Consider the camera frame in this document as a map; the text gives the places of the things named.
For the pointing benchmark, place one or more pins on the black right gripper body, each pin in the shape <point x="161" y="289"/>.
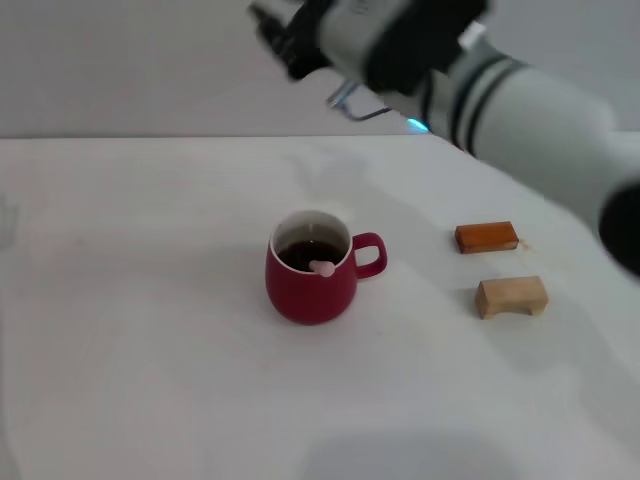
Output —
<point x="300" y="40"/>

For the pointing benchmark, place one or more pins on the red ceramic coffee cup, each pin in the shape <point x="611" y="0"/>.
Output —
<point x="310" y="300"/>

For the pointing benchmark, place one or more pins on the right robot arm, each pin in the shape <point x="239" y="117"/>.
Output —
<point x="540" y="115"/>

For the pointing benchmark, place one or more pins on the dark orange wooden block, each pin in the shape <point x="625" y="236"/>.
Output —
<point x="480" y="237"/>

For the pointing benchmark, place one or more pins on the light wooden notched block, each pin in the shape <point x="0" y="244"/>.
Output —
<point x="505" y="295"/>

